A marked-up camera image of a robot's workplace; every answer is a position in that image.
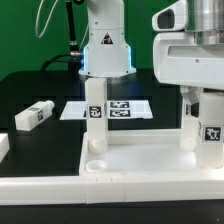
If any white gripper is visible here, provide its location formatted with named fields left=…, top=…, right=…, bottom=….
left=153, top=32, right=224, bottom=90

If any white desk tabletop tray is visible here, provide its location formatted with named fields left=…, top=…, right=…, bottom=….
left=79, top=129, right=224, bottom=180

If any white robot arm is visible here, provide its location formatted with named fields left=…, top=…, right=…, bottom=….
left=80, top=0, right=224, bottom=90

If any fiducial marker sheet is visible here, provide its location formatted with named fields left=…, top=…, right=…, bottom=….
left=60, top=100, right=153, bottom=120

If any white left fence piece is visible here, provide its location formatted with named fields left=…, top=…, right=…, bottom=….
left=0, top=133, right=10, bottom=162

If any black cable post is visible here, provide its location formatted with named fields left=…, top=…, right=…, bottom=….
left=65, top=0, right=81, bottom=73

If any black cable at base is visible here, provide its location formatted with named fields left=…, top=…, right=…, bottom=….
left=40, top=54, right=83, bottom=72

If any white cable loop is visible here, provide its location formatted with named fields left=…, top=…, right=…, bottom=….
left=35, top=0, right=61, bottom=39

